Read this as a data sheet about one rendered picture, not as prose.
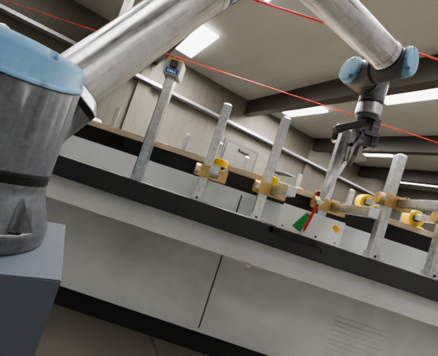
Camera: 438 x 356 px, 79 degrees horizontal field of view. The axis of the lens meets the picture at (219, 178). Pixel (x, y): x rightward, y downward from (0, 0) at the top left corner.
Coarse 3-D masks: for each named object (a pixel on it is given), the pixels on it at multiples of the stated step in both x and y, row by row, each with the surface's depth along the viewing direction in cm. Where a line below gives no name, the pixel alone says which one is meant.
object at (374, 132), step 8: (368, 120) 102; (376, 120) 101; (360, 128) 102; (368, 128) 102; (376, 128) 101; (352, 136) 103; (368, 136) 100; (376, 136) 99; (352, 144) 104; (368, 144) 100; (376, 144) 99
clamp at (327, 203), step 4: (316, 196) 108; (312, 200) 110; (324, 200) 107; (328, 200) 107; (312, 204) 108; (324, 204) 107; (328, 204) 107; (320, 208) 107; (324, 208) 107; (328, 208) 107; (328, 212) 107; (332, 212) 107; (340, 216) 108; (344, 216) 107
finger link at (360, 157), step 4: (352, 148) 101; (360, 148) 100; (352, 152) 100; (360, 152) 100; (352, 156) 100; (356, 156) 100; (360, 156) 100; (364, 156) 100; (348, 160) 101; (352, 160) 100; (356, 160) 100; (360, 160) 100; (364, 160) 100; (348, 164) 101; (352, 164) 101
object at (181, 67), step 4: (168, 60) 108; (168, 64) 108; (180, 64) 108; (164, 68) 108; (172, 68) 108; (176, 68) 108; (180, 68) 108; (184, 68) 113; (164, 72) 108; (180, 72) 108; (184, 72) 115; (172, 76) 109; (176, 76) 108; (180, 76) 110; (176, 80) 112; (180, 80) 112
